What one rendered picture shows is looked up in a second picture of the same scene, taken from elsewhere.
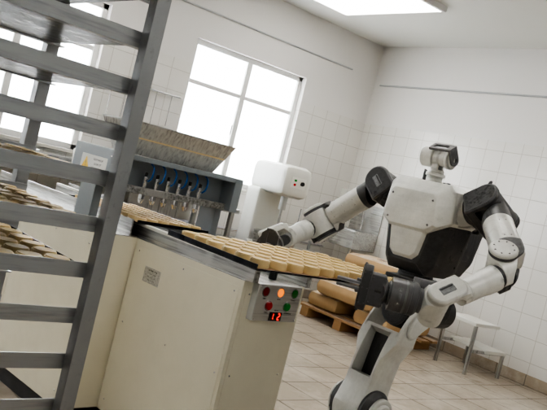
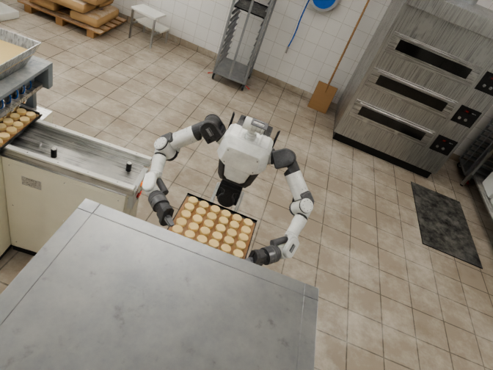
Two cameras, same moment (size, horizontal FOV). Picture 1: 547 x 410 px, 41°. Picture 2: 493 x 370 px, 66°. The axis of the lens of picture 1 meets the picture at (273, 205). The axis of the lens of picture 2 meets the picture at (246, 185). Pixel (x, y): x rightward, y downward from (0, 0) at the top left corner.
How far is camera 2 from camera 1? 186 cm
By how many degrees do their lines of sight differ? 58
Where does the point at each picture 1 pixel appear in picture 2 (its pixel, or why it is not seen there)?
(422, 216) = (249, 168)
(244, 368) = not seen: hidden behind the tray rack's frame
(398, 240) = (231, 174)
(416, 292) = (279, 256)
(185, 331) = not seen: hidden behind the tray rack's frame
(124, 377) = (31, 233)
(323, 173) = not seen: outside the picture
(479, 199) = (284, 161)
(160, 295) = (47, 194)
